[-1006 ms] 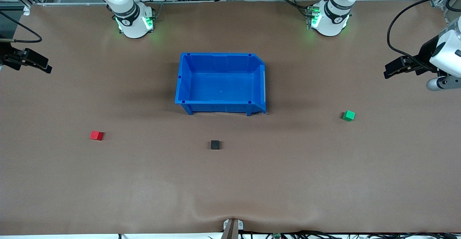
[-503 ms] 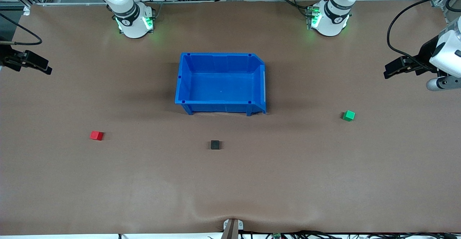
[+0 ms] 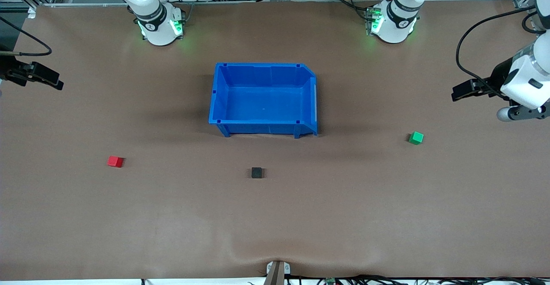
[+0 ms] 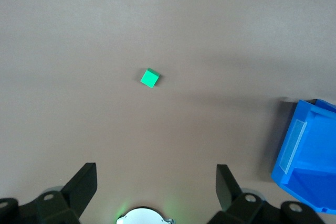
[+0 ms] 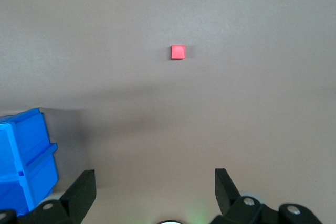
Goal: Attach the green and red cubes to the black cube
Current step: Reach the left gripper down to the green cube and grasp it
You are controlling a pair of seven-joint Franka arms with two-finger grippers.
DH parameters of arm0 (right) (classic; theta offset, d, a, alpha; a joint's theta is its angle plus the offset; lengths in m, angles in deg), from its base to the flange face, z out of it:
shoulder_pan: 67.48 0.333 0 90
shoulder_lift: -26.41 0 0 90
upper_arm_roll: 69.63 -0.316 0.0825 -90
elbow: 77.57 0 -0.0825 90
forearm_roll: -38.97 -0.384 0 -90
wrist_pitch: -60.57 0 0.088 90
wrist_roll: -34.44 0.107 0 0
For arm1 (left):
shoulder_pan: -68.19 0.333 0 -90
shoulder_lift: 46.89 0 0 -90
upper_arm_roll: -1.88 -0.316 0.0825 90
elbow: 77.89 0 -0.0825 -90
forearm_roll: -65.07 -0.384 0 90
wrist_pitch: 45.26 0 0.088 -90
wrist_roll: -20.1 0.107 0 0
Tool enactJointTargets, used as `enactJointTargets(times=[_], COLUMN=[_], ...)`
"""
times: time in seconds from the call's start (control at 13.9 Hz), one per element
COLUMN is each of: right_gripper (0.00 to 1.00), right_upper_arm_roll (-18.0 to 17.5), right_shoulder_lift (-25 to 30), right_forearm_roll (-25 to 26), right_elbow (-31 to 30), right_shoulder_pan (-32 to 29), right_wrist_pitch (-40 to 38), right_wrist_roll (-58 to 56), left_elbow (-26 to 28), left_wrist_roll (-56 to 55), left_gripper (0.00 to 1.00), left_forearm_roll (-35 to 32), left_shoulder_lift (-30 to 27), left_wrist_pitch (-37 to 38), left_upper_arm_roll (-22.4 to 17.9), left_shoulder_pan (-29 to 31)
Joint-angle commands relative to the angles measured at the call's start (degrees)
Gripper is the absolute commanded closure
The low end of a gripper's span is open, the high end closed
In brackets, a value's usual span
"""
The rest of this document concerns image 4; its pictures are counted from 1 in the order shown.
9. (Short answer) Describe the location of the brown table mat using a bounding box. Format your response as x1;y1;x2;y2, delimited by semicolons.
0;0;336;224

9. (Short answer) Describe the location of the blue plastic bin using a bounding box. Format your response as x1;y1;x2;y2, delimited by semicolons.
271;99;336;215

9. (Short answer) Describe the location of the green cube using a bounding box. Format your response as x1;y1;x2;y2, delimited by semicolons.
139;68;161;88

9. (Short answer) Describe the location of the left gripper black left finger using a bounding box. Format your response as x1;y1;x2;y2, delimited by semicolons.
0;163;98;224

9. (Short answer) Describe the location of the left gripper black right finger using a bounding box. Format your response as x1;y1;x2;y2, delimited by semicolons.
208;164;326;224

